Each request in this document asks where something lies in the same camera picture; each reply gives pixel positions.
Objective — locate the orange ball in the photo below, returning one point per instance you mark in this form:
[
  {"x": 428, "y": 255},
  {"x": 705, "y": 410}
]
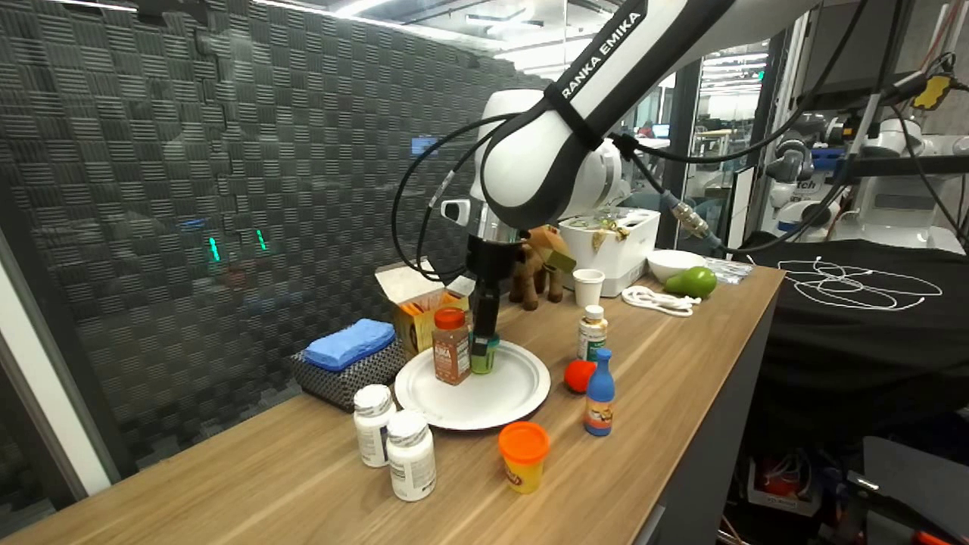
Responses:
[{"x": 579, "y": 378}]

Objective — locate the black draped side table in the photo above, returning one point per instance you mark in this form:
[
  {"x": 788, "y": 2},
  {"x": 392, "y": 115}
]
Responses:
[{"x": 859, "y": 354}]

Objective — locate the open yellow cardboard box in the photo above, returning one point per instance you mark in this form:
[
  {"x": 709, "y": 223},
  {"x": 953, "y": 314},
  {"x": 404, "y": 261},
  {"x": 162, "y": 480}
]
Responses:
[{"x": 412, "y": 321}]

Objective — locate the blue toy bottle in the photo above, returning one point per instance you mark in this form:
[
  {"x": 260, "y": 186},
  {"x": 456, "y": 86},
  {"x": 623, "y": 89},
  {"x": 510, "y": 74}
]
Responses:
[{"x": 602, "y": 397}]

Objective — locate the brown spice bottle orange lid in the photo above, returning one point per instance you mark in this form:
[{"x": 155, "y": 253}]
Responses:
[{"x": 453, "y": 354}]

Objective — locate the dark monitor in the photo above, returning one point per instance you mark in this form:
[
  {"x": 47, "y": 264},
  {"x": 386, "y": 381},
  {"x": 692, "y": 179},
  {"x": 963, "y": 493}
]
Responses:
[{"x": 859, "y": 49}]

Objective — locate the tan dried scraps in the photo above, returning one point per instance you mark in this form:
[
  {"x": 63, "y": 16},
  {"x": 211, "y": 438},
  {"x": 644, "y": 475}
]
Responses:
[{"x": 606, "y": 232}]

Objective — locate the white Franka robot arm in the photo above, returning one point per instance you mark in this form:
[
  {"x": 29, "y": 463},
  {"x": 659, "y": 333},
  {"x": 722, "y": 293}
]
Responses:
[{"x": 547, "y": 152}]

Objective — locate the white paper cup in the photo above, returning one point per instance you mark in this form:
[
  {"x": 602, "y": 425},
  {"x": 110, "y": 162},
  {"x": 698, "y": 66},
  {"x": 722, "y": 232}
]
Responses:
[{"x": 589, "y": 293}]

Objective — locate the white lab machine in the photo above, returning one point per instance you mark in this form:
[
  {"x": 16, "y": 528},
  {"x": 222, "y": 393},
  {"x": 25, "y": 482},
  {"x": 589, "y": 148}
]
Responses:
[{"x": 806, "y": 213}]

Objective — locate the white bottle with green label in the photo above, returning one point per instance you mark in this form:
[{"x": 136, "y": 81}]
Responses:
[{"x": 593, "y": 333}]

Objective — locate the yellow tub with orange lid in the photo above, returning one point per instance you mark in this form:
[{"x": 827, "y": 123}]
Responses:
[{"x": 524, "y": 458}]

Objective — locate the green toy fruit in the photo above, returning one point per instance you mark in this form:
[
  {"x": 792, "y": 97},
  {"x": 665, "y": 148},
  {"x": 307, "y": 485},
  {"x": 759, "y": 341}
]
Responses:
[{"x": 698, "y": 282}]

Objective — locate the black woven basket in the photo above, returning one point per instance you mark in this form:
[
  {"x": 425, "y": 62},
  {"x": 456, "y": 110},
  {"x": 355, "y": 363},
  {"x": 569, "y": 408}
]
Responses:
[{"x": 350, "y": 382}]

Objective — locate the white paper plate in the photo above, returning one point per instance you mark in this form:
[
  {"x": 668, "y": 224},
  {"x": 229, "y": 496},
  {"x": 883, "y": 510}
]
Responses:
[{"x": 495, "y": 397}]

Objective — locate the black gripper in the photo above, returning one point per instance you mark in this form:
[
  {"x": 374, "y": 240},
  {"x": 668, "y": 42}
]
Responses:
[{"x": 492, "y": 261}]

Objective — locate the brown moose plush toy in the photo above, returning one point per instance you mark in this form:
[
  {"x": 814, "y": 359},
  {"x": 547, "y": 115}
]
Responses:
[{"x": 542, "y": 288}]

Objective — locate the blue folded cloth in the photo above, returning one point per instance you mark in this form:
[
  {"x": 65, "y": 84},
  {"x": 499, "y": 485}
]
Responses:
[{"x": 350, "y": 345}]

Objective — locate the amber wrist camera block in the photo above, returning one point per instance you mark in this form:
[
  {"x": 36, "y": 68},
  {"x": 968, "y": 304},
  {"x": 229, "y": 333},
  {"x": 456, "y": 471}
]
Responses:
[{"x": 552, "y": 246}]

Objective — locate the white pill bottle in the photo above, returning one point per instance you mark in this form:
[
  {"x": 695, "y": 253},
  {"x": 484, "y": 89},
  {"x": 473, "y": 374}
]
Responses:
[
  {"x": 411, "y": 458},
  {"x": 370, "y": 429}
]

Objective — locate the white bowl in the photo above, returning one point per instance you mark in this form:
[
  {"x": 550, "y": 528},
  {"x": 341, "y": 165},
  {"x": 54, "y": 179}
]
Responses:
[
  {"x": 630, "y": 264},
  {"x": 670, "y": 261}
]

